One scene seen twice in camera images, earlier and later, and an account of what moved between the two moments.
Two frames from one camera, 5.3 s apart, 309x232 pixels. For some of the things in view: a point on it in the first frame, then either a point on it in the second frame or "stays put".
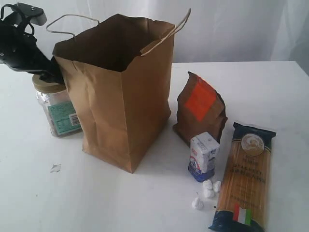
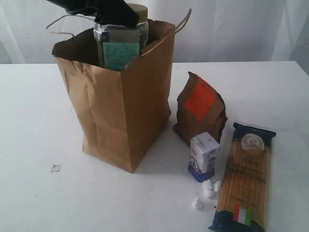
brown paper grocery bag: (118, 70) stays put
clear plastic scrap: (56, 167) stays put
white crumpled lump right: (217, 186) stays put
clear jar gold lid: (60, 113) → (118, 46)
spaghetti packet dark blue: (243, 195) stays put
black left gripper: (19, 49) → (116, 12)
